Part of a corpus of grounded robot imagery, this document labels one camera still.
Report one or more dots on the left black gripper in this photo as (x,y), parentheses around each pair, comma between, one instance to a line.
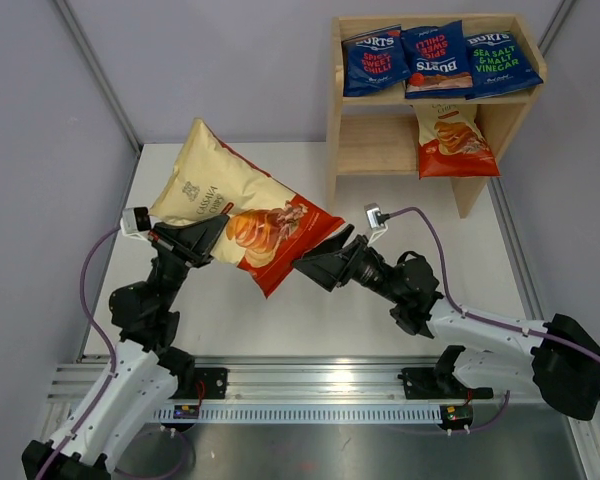
(189,245)

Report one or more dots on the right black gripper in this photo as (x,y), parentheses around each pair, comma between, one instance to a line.
(336,268)

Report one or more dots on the cream orange cassava chips bag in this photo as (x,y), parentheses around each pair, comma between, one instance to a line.
(450,144)

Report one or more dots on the blue Burts chilli bag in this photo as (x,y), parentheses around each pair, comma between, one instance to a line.
(375,61)
(438,60)

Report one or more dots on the blue Burts sea salt bag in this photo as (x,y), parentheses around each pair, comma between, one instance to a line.
(498,65)

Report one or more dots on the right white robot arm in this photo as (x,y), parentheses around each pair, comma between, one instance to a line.
(556,360)

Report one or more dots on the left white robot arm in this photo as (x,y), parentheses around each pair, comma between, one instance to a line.
(144,368)

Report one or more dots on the wooden two-tier shelf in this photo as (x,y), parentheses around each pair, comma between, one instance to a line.
(370,143)

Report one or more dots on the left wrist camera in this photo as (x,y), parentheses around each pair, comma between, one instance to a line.
(135,221)

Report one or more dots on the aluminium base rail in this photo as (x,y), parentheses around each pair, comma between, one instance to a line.
(306,390)

